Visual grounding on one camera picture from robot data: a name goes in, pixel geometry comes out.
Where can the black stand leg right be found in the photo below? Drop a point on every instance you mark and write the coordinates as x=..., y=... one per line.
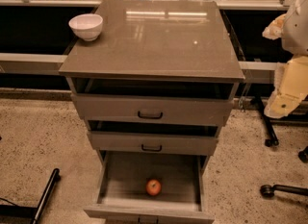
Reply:
x=272, y=139

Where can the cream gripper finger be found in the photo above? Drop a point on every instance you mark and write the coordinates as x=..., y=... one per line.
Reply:
x=274, y=30

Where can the white ceramic bowl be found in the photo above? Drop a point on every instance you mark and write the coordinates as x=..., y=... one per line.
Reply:
x=86, y=26

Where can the grey middle drawer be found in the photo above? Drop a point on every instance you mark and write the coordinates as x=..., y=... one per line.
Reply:
x=153, y=137

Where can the black stand leg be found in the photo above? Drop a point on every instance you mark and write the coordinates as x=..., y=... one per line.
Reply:
x=272, y=139
x=54, y=178

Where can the grey top drawer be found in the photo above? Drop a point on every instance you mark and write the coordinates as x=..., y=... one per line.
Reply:
x=164, y=102

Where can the black stand leg left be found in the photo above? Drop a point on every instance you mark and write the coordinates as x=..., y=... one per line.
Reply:
x=54, y=178

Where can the grey bottom drawer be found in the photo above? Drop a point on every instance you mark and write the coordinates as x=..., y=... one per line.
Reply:
x=121, y=193

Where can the grey drawer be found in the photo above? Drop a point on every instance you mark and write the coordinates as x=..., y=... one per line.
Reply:
x=121, y=193
x=153, y=137
x=164, y=102

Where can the grey drawer cabinet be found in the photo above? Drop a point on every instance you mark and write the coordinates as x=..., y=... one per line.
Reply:
x=179, y=41

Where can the red apple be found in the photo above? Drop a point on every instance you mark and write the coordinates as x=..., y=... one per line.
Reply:
x=153, y=187

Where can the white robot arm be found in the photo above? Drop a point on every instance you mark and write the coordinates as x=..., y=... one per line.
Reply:
x=290, y=78

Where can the black caster wheel far right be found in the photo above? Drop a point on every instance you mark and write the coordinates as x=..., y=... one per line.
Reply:
x=303, y=155

